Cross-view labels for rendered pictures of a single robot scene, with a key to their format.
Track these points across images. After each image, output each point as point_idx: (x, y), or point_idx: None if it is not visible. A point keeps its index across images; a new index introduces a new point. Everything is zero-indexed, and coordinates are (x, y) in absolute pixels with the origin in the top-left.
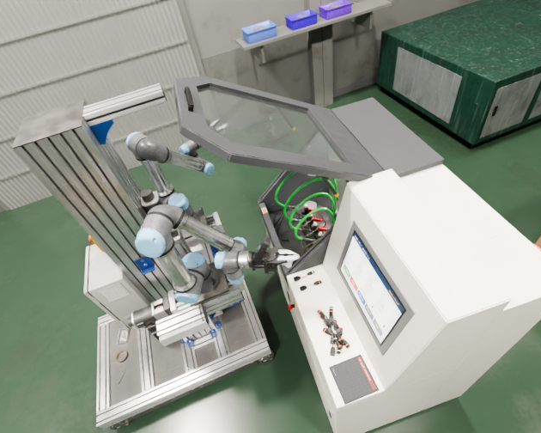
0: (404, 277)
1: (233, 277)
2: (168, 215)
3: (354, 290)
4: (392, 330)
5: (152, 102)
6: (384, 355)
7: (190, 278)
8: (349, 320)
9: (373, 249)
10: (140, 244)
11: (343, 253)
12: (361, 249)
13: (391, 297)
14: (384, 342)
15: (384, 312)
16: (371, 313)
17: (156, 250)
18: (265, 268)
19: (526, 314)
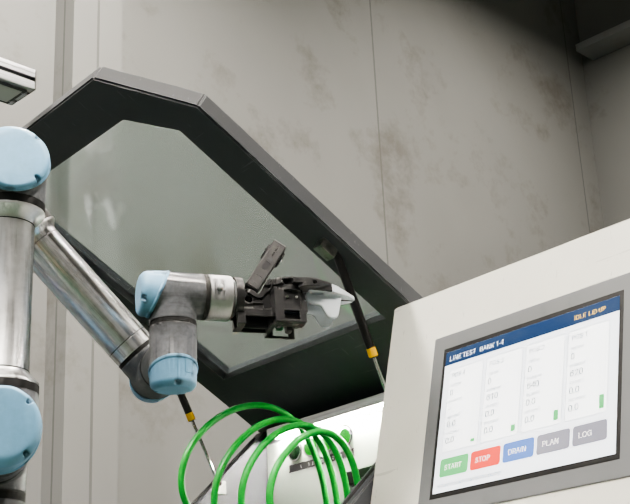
0: (589, 254)
1: (182, 337)
2: None
3: (492, 471)
4: (621, 374)
5: (11, 75)
6: None
7: (29, 368)
8: None
9: (505, 315)
10: None
11: (430, 442)
12: (478, 354)
13: (584, 322)
14: (621, 433)
15: (586, 373)
16: (559, 433)
17: (32, 163)
18: (279, 302)
19: None
